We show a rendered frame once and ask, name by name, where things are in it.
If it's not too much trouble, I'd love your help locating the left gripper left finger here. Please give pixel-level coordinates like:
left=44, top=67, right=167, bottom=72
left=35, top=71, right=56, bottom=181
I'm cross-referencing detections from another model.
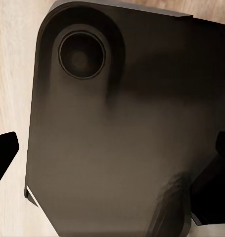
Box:
left=0, top=131, right=19, bottom=180

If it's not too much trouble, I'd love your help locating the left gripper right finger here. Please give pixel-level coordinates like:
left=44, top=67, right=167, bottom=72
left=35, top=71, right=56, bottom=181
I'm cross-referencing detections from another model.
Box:
left=215, top=131, right=225, bottom=162

